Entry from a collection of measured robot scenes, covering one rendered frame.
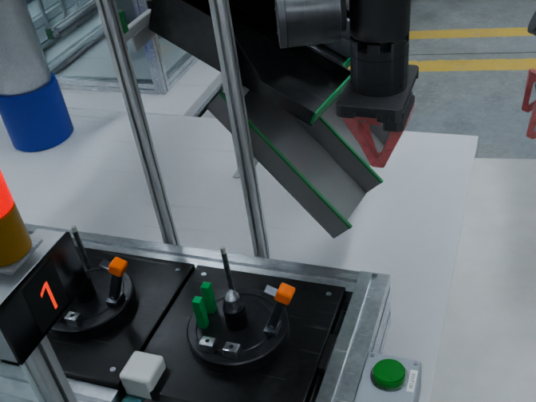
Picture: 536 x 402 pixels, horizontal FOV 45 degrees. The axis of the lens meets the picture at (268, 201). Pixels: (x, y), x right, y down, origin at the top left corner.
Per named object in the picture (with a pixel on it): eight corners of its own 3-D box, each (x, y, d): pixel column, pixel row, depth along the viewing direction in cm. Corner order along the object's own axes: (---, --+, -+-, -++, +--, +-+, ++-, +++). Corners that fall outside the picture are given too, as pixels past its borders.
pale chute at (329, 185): (366, 192, 110) (384, 180, 106) (333, 239, 101) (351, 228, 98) (250, 70, 107) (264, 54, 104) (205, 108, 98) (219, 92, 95)
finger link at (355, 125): (342, 174, 71) (340, 97, 66) (358, 140, 77) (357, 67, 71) (404, 182, 69) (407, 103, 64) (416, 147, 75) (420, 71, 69)
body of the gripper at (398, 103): (335, 121, 65) (333, 51, 60) (359, 76, 72) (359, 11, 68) (400, 128, 62) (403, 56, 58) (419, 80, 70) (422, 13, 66)
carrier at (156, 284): (196, 273, 104) (181, 210, 97) (121, 394, 86) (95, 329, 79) (71, 253, 112) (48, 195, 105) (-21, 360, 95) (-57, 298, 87)
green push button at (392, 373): (407, 371, 83) (407, 360, 82) (402, 396, 80) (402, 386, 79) (376, 365, 85) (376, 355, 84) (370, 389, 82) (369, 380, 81)
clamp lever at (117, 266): (124, 294, 95) (128, 261, 90) (116, 304, 94) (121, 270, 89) (101, 284, 96) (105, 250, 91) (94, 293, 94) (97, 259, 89)
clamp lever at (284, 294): (281, 322, 87) (296, 287, 82) (276, 333, 85) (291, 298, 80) (257, 311, 87) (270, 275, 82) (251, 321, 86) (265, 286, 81)
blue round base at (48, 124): (85, 123, 171) (68, 70, 162) (51, 155, 159) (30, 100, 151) (37, 120, 176) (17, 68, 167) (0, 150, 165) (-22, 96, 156)
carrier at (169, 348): (346, 297, 96) (341, 230, 88) (297, 436, 78) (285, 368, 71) (199, 273, 104) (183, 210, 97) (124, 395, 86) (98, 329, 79)
